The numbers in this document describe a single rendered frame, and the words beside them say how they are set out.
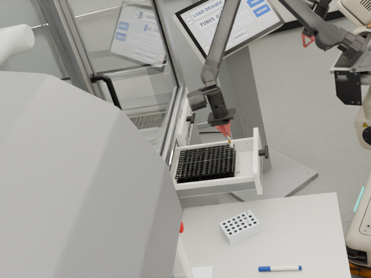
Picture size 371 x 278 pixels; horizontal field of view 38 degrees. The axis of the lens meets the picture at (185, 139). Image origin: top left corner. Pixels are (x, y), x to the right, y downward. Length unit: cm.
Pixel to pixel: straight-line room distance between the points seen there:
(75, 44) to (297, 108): 274
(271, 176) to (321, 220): 139
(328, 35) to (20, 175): 139
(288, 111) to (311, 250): 220
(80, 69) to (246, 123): 180
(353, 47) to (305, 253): 74
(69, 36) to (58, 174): 59
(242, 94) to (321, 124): 92
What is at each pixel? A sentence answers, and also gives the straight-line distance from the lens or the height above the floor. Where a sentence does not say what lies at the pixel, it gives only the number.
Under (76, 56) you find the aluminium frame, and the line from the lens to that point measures 137.
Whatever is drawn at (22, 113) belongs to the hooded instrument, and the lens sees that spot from 91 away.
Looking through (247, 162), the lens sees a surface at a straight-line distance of 211.
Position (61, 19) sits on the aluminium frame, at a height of 172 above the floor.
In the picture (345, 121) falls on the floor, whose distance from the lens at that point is 375.
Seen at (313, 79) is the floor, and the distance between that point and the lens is 429.
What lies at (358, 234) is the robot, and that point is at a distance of 255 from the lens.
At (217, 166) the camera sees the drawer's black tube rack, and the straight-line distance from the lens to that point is 202.
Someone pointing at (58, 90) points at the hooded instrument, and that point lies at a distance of 98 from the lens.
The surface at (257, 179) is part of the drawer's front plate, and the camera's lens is 193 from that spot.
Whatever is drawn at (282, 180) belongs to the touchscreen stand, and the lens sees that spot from 326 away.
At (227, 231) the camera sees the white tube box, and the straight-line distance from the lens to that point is 192.
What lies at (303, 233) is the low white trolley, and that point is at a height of 76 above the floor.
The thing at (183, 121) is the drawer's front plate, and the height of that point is 93.
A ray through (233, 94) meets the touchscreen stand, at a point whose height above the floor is 66.
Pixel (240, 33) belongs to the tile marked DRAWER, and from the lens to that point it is 276.
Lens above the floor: 211
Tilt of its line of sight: 33 degrees down
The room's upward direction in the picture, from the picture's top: 16 degrees counter-clockwise
